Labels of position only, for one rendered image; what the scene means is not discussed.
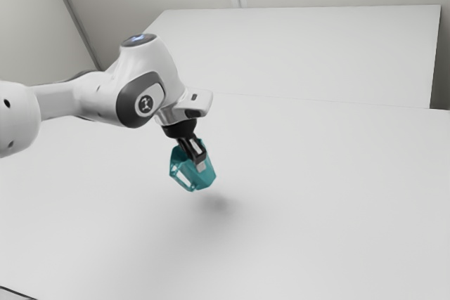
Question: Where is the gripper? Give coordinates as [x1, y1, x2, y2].
[161, 119, 207, 174]

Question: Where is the teal faceted mug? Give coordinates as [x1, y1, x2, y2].
[166, 139, 217, 194]

